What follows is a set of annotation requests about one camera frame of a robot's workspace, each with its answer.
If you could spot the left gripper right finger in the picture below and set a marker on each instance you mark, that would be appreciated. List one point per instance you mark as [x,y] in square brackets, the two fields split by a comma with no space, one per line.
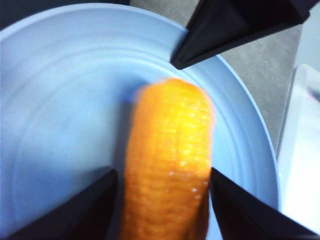
[245,215]

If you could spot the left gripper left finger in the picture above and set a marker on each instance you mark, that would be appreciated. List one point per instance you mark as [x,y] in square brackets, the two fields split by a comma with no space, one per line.
[82,215]

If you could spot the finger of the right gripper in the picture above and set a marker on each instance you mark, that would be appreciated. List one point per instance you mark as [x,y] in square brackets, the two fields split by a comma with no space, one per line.
[237,25]

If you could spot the yellow-orange corn cob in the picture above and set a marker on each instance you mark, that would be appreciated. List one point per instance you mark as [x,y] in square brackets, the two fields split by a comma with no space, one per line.
[167,150]

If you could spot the blue round plate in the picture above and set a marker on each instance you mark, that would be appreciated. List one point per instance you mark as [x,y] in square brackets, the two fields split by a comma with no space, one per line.
[62,100]

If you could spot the white translucent container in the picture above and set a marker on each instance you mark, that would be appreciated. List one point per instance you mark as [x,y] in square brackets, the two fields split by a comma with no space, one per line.
[302,150]

